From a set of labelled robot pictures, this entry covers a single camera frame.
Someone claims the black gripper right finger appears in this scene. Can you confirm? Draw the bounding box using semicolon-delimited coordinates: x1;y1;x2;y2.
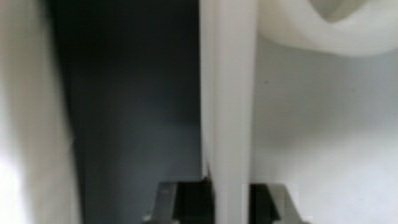
249;183;309;224

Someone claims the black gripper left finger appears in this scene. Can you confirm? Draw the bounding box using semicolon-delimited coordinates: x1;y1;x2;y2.
142;181;213;224

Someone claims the white square tabletop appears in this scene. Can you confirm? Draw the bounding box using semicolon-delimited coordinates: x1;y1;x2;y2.
199;0;398;224

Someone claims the white U-shaped obstacle frame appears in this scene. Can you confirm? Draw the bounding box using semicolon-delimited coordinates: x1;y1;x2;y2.
0;0;82;224

